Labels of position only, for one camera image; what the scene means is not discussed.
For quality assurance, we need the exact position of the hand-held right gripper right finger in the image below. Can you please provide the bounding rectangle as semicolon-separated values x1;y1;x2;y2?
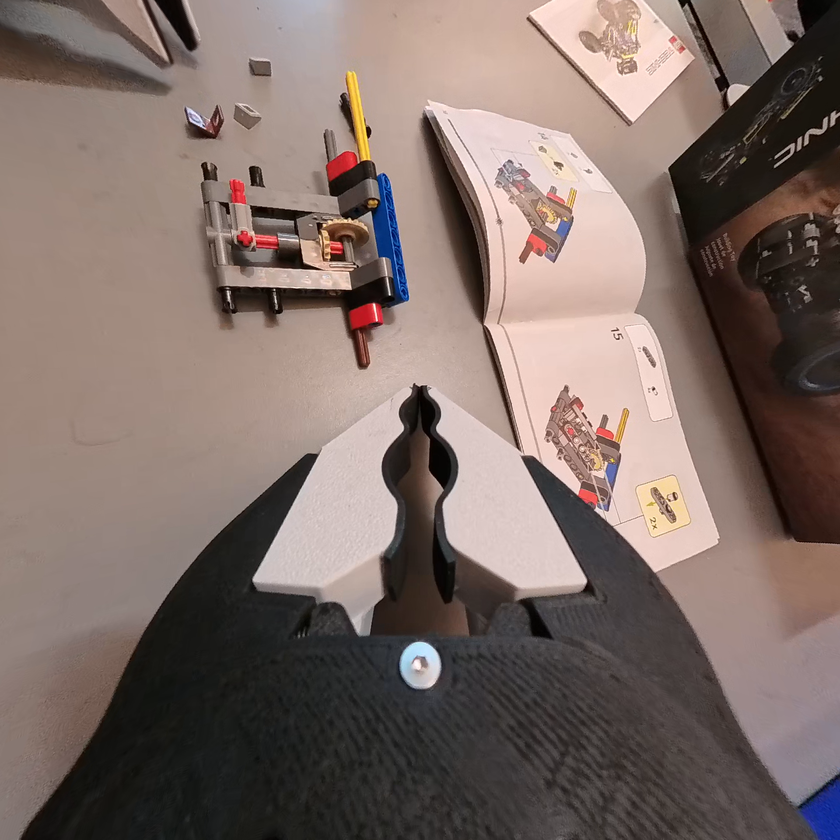
423;384;589;636

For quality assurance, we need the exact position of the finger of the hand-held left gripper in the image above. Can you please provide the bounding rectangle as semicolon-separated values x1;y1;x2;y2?
146;0;202;52
0;0;173;67

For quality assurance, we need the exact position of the loose black lego pin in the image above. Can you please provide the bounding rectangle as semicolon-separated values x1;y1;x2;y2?
339;92;374;139

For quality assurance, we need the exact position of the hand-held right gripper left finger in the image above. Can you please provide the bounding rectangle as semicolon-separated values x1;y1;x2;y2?
251;384;421;637

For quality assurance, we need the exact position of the open lego instruction booklet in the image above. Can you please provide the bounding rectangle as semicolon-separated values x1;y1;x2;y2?
423;100;721;573

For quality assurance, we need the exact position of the black lego set box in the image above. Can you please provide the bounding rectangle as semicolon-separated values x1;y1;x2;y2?
668;7;840;544

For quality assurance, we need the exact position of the closed lego instruction booklet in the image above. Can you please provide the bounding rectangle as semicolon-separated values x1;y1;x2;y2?
528;0;695;126

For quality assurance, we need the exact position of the partly built lego assembly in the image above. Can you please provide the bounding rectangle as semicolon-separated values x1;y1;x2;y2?
200;71;411;370

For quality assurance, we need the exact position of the blue object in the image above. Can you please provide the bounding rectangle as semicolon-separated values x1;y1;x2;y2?
797;784;840;840

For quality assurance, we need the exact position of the grey flat panel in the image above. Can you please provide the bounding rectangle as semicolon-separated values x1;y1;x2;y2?
682;0;795;93

